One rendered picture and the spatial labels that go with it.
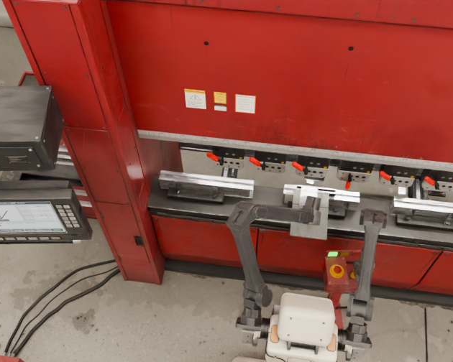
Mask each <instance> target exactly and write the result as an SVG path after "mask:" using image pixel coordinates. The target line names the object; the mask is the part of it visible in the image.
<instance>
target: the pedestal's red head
mask: <svg viewBox="0 0 453 362"><path fill-rule="evenodd" d="M353 251H362V250H348V252H350V254H349V255H350V256H351V255H352V252H353ZM329 252H331V251H326V254H325V257H324V260H323V263H322V272H323V279H324V291H325V293H332V292H355V291H356V289H357V285H358V282H356V279H350V278H349V273H350V272H351V271H353V261H345V256H340V253H341V252H343V251H336V252H338V254H337V256H327V255H328V253H329ZM333 265H340V266H341V267H342V268H343V270H344V274H343V276H342V277H340V278H335V277H333V276H332V275H331V274H330V268H331V267H332V266H333Z"/></svg>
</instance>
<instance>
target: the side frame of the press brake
mask: <svg viewBox="0 0 453 362"><path fill-rule="evenodd" d="M2 2H3V4H4V7H5V9H6V11H7V14H8V15H9V18H10V20H11V22H12V25H13V27H14V30H15V32H16V33H17V36H18V38H19V41H20V43H21V45H22V48H23V50H24V53H25V55H26V56H27V59H28V61H29V64H30V66H31V68H32V71H33V73H34V74H35V77H36V79H37V82H38V84H39V86H45V85H51V86H52V92H53V94H54V96H55V99H56V101H57V103H58V106H59V108H60V111H61V114H62V115H63V118H64V124H63V131H62V135H61V136H62V139H63V141H64V144H65V146H66V148H67V150H68V153H69V155H70V158H71V159H72V162H73V164H74V167H75V169H76V171H77V173H78V176H79V178H80V180H81V182H82V185H83V187H84V190H85V191H86V194H87V196H88V199H89V201H90V203H91V206H92V208H93V210H94V213H95V214H96V217H97V219H98V221H99V224H100V226H101V229H102V231H103V232H104V235H105V237H106V240H107V242H108V244H109V247H110V249H111V252H112V254H113V255H114V258H115V260H116V263H117V265H118V267H119V270H120V272H121V273H122V276H123V278H124V281H134V282H144V283H150V284H156V285H161V284H162V280H163V274H164V271H165V268H164V266H165V260H166V258H165V257H164V255H163V254H162V252H161V251H160V248H159V246H158V242H157V237H156V234H155V229H154V226H153V223H152V219H151V215H150V211H149V210H148V209H147V204H148V201H149V198H150V193H151V189H152V184H153V181H154V178H155V174H156V175H160V171H161V170H166V171H172V172H183V163H182V158H181V153H180V149H179V147H178V142H177V141H165V140H159V139H146V138H139V136H138V133H137V127H136V123H135V120H134V114H133V111H132V106H131V103H130V99H129V94H128V90H127V85H126V82H125V78H124V73H123V70H122V64H121V60H120V57H119V52H118V49H117V45H116V40H115V36H114V31H113V28H112V25H111V19H110V16H109V10H108V7H107V4H106V0H2Z"/></svg>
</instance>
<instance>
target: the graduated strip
mask: <svg viewBox="0 0 453 362"><path fill-rule="evenodd" d="M137 132H138V134H144V135H152V136H164V137H171V138H179V139H191V140H199V141H211V142H218V143H225V144H238V145H245V146H252V147H264V148H271V149H284V150H291V151H298V152H311V153H318V154H331V155H338V156H345V157H358V158H365V159H378V160H385V161H391V162H405V163H411V164H424V165H431V166H438V167H451V168H453V164H451V163H444V162H431V161H424V160H417V159H404V158H397V157H384V156H377V155H370V154H358V153H350V152H338V151H330V150H323V149H311V148H303V147H291V146H283V145H277V144H263V143H257V142H250V141H237V140H230V139H217V138H210V137H202V136H190V135H183V134H170V133H163V132H156V131H143V130H137Z"/></svg>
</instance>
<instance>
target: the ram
mask: <svg viewBox="0 0 453 362"><path fill-rule="evenodd" d="M106 4H107V7H108V10H109V16H110V19H111V25H112V28H113V31H114V36H115V40H116V45H117V49H118V52H119V57H120V60H121V64H122V70H123V73H124V78H125V82H126V85H127V90H128V94H129V99H130V103H131V106H132V111H133V114H134V120H135V123H136V127H137V130H143V131H156V132H163V133H170V134H183V135H190V136H202V137H210V138H217V139H230V140H237V141H250V142H257V143H263V144H277V145H283V146H291V147H303V148H311V149H323V150H330V151H338V152H350V153H358V154H370V155H377V156H384V157H397V158H404V159H417V160H424V161H431V162H444V163H451V164H453V28H445V27H429V26H420V25H412V24H396V23H387V22H371V21H362V20H354V19H338V18H329V17H313V16H305V15H296V14H281V13H272V12H263V11H247V10H238V9H222V8H214V7H205V6H189V5H181V4H165V3H157V2H148V1H132V0H106ZM184 89H190V90H198V91H205V98H206V109H203V108H190V107H186V97H185V90H184ZM214 92H220V93H226V104H225V103H214ZM235 94H240V95H248V96H256V104H255V113H242V112H235ZM214 105H220V106H226V111H219V110H215V108H214ZM138 136H139V138H146V139H159V140H165V141H179V142H185V143H192V144H205V145H212V146H219V147H231V148H239V149H251V150H258V151H265V152H278V153H285V154H298V155H305V156H312V157H324V158H332V159H344V160H351V161H358V162H371V163H378V164H391V165H398V166H404V167H417V168H424V169H431V170H444V171H450V172H453V168H451V167H438V166H431V165H424V164H411V163H405V162H391V161H385V160H378V159H365V158H358V157H345V156H338V155H331V154H318V153H311V152H298V151H291V150H284V149H271V148H264V147H252V146H245V145H238V144H225V143H218V142H211V141H199V140H191V139H179V138H171V137H164V136H152V135H144V134H138Z"/></svg>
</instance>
